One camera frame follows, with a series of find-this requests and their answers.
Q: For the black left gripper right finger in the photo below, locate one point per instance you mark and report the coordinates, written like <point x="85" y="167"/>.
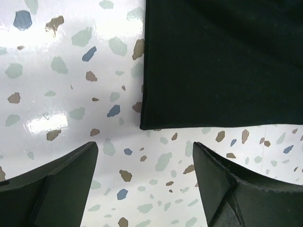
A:
<point x="234" y="196"/>

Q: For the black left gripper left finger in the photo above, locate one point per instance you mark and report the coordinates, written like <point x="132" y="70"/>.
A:
<point x="52" y="195"/>

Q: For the black t shirt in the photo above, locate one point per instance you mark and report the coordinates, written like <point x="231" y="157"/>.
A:
<point x="222" y="63"/>

